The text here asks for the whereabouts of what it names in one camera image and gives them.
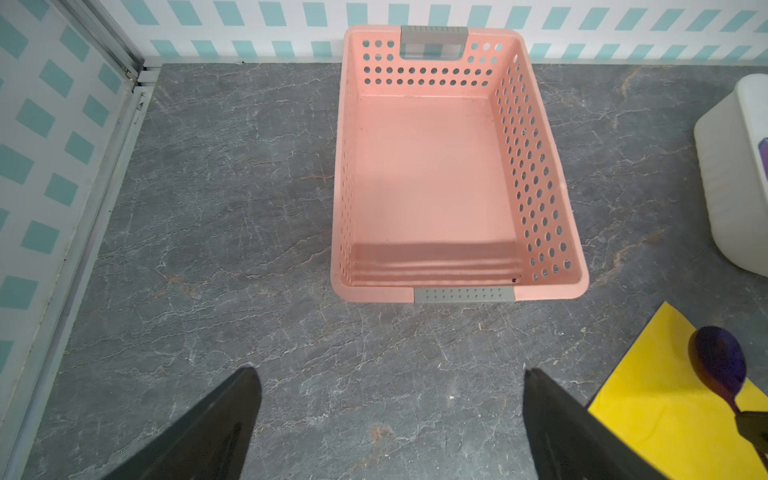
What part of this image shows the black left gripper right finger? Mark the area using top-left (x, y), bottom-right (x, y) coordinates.
top-left (523, 368), bottom-right (664, 479)

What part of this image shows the purple metal spoon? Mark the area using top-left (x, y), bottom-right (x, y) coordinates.
top-left (688, 326), bottom-right (747, 415)

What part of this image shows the white plastic tub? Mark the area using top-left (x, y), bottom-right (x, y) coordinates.
top-left (694, 74), bottom-right (767, 276)

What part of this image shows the yellow paper napkin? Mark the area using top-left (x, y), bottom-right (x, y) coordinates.
top-left (588, 303), bottom-right (767, 479)

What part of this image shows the pink perforated plastic basket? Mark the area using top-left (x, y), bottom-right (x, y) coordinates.
top-left (330, 25), bottom-right (589, 303)

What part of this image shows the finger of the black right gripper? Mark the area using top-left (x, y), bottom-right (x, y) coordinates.
top-left (735, 411), bottom-right (768, 467)

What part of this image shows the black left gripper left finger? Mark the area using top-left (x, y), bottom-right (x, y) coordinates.
top-left (106, 366), bottom-right (262, 479)

